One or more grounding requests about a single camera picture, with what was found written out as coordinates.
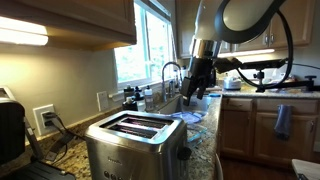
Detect stainless steel sink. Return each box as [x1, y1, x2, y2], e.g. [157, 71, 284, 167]
[159, 94, 222, 116]

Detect black stereo camera bar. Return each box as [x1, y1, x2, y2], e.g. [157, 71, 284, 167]
[240, 58, 288, 71]

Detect wooden lower cabinets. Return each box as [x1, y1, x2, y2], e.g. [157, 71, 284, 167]
[219, 95, 320, 168]

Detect wooden double door wall cabinet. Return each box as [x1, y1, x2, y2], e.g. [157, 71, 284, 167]
[175, 0, 201, 60]

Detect white stool top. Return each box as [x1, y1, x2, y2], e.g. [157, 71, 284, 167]
[291, 158, 320, 180]

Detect white wall outlet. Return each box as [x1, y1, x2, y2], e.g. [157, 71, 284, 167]
[32, 104, 57, 137]

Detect white paper towel roll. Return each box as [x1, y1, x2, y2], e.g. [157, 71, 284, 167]
[180, 66, 190, 81]

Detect black countertop grill appliance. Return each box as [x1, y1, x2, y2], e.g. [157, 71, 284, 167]
[0, 86, 76, 180]

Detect grey translucent water bottle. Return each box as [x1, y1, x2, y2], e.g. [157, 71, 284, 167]
[143, 84, 155, 111]

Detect wooden upper cabinet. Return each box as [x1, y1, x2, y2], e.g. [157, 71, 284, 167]
[0, 0, 138, 52]

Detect under cabinet light strip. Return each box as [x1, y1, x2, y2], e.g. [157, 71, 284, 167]
[0, 16, 50, 47]

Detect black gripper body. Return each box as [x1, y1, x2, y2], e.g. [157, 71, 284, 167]
[187, 58, 216, 83]

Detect white rice cooker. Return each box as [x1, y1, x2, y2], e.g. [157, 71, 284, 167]
[222, 75, 242, 91]

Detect dark capped bottle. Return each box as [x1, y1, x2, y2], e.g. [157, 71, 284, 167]
[122, 83, 136, 101]

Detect black power plug and cable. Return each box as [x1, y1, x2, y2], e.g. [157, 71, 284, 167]
[42, 112, 86, 163]

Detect long under cabinet light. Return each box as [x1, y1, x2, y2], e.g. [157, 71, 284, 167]
[217, 48, 276, 59]

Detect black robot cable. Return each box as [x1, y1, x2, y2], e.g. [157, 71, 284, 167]
[235, 9, 295, 90]

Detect blue hanging dish towel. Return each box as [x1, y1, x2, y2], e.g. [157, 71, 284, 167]
[273, 104, 294, 141]

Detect white light switch plate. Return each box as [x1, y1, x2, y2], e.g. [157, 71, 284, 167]
[96, 90, 110, 112]

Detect kitchen window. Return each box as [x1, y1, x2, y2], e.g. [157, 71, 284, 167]
[113, 0, 177, 90]

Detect stainless steel two-slot toaster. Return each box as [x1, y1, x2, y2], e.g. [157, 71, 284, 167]
[84, 110, 192, 180]

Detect black camera clamp stand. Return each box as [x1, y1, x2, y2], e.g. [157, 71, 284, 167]
[253, 69, 318, 94]

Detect chrome kitchen faucet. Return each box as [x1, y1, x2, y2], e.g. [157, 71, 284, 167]
[161, 61, 184, 103]

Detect white bottle with black cap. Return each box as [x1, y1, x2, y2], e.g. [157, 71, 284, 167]
[133, 86, 147, 113]

